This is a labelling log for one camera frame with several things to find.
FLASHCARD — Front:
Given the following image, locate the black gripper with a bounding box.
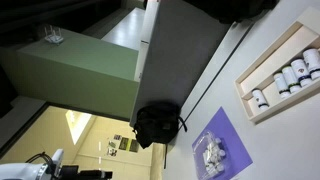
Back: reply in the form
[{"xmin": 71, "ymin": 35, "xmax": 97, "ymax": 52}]
[{"xmin": 59, "ymin": 165, "xmax": 113, "ymax": 180}]

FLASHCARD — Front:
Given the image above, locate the small white bottle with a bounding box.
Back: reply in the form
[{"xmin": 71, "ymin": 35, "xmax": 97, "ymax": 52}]
[{"xmin": 252, "ymin": 89, "xmax": 269, "ymax": 110}]

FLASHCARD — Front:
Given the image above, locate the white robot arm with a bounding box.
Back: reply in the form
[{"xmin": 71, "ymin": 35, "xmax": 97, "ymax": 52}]
[{"xmin": 0, "ymin": 149, "xmax": 113, "ymax": 180}]

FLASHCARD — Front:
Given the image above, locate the wooden tray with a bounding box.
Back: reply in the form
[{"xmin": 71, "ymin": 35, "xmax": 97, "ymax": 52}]
[{"xmin": 235, "ymin": 7, "xmax": 320, "ymax": 123}]

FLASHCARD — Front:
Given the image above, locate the white bottle rightmost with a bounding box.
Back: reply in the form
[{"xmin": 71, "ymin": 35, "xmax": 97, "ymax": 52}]
[{"xmin": 303, "ymin": 48, "xmax": 320, "ymax": 80}]

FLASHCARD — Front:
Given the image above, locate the green cabinet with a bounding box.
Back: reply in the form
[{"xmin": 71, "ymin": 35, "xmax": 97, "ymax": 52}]
[{"xmin": 1, "ymin": 30, "xmax": 138, "ymax": 119}]

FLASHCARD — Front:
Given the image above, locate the black backpack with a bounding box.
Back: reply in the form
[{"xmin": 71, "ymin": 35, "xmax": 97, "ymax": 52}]
[{"xmin": 133, "ymin": 102, "xmax": 187, "ymax": 149}]

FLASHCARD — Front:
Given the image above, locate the clear plastic bag of vials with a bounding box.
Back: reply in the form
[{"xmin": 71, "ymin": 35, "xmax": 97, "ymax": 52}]
[{"xmin": 193, "ymin": 131, "xmax": 227, "ymax": 180}]

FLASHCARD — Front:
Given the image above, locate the purple mat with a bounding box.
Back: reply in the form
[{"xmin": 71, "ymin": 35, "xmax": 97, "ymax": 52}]
[{"xmin": 192, "ymin": 107, "xmax": 253, "ymax": 180}]

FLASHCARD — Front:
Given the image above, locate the black bag at top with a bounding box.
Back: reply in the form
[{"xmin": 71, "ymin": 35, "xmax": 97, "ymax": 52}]
[{"xmin": 184, "ymin": 0, "xmax": 280, "ymax": 24}]

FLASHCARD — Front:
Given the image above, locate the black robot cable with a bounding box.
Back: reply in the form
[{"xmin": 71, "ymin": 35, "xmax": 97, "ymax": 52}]
[{"xmin": 25, "ymin": 151, "xmax": 54, "ymax": 166}]

